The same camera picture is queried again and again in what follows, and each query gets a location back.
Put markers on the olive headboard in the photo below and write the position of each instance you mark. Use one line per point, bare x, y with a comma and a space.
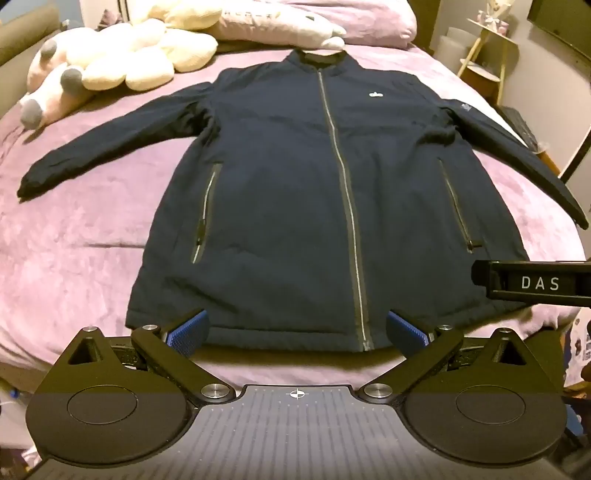
23, 32

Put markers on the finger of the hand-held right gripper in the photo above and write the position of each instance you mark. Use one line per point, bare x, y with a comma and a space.
485, 277

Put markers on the long beige plush pillow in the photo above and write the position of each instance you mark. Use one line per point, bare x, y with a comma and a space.
258, 25

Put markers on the dark wall screen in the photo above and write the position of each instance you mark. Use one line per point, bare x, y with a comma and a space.
563, 23

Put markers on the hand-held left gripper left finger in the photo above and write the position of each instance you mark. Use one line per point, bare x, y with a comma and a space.
188, 333

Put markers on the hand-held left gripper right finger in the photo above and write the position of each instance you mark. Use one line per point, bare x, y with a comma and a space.
406, 333

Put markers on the cream flower plush pillow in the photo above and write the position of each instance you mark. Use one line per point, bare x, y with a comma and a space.
138, 55

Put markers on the gold side table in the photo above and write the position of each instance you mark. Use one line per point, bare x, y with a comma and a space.
491, 55

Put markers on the purple pillow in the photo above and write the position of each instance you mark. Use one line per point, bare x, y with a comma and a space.
374, 21

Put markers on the pink plush toy grey feet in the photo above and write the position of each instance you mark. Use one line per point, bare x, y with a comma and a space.
55, 87

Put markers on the purple bed blanket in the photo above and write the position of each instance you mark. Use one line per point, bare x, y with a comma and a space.
69, 254

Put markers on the dark navy zip jacket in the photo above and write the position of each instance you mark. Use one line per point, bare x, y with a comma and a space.
286, 184

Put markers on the white cylinder container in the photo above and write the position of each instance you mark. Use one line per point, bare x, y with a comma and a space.
455, 48

